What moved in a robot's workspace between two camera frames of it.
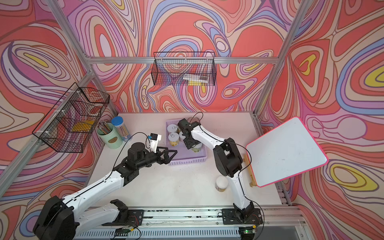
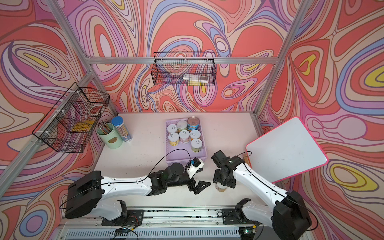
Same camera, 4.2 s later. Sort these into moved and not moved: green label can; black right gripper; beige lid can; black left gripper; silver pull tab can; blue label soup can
Moved: black left gripper; black right gripper
Not moved: blue label soup can; silver pull tab can; beige lid can; green label can
